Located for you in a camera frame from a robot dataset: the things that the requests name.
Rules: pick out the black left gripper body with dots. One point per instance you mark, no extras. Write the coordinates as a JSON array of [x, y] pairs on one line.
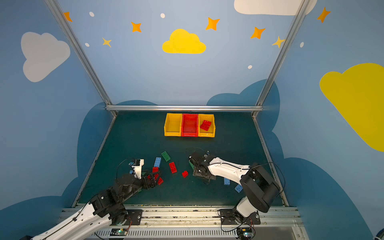
[[149, 181]]

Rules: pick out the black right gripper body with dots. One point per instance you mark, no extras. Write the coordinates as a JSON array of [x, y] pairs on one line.
[[198, 169]]

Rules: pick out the red lego brick pair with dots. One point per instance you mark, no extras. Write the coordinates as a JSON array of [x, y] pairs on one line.
[[157, 175]]

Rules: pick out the small red lego brick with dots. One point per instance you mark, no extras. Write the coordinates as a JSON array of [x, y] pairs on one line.
[[185, 174]]

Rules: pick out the long red lego brick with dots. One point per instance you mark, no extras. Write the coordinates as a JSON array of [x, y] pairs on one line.
[[173, 167]]

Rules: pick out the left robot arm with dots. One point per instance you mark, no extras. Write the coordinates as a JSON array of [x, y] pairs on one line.
[[102, 210]]

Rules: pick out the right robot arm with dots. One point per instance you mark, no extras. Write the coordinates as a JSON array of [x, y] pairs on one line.
[[259, 186]]

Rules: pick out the light blue lego brick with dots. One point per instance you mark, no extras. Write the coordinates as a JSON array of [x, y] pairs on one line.
[[157, 162]]

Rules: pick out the green lego brick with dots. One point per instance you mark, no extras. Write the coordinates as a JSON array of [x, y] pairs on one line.
[[166, 156]]

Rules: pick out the right yellow plastic bin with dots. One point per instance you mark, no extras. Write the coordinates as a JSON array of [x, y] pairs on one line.
[[212, 131]]

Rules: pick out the yellow plastic bin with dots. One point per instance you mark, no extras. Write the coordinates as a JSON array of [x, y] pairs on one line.
[[212, 131], [173, 125]]

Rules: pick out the red plastic bin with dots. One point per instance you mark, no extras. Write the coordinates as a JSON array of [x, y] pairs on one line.
[[190, 125]]

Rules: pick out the left yellow plastic bin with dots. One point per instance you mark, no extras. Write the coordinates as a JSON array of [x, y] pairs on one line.
[[173, 125]]

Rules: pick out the blue lego plate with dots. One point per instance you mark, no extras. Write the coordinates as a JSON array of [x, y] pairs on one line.
[[238, 188]]

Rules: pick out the left green circuit board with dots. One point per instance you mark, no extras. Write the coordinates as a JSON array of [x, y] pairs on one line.
[[118, 232]]

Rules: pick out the green circuit board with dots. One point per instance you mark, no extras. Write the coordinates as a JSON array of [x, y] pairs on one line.
[[118, 232], [244, 233]]

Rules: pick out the right green circuit board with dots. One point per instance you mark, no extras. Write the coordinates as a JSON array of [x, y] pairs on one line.
[[244, 233]]

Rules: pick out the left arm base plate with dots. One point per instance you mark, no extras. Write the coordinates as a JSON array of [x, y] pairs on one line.
[[128, 217]]

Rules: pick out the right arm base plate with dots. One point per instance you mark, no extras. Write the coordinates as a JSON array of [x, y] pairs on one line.
[[232, 217]]

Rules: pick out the back aluminium frame rail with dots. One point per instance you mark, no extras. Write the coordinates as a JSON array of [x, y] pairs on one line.
[[143, 108]]

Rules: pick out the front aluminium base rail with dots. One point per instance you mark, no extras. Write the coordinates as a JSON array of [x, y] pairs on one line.
[[203, 223]]

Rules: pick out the right aluminium frame post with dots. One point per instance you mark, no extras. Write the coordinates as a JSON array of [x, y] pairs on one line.
[[291, 34]]

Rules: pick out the aluminium frame post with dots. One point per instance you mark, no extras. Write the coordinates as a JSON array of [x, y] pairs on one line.
[[291, 34], [57, 12]]

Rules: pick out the left aluminium frame post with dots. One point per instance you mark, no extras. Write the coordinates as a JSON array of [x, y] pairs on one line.
[[57, 12]]

